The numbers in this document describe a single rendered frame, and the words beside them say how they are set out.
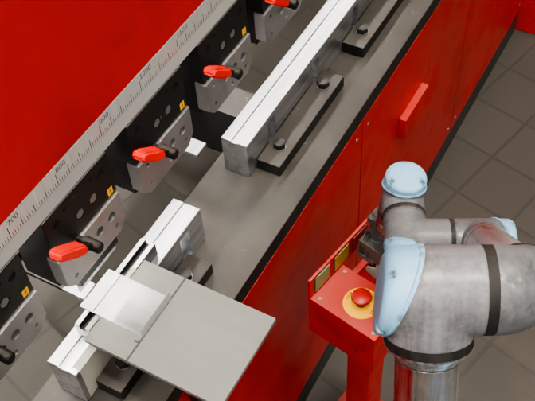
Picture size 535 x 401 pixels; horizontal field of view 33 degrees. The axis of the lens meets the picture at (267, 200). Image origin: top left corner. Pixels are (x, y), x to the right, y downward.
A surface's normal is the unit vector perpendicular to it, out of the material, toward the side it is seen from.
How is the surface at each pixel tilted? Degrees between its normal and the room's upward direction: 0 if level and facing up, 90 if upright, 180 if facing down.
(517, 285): 28
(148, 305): 0
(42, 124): 90
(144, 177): 90
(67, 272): 90
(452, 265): 3
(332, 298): 0
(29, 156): 90
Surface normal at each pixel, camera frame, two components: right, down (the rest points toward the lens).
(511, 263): 0.09, -0.66
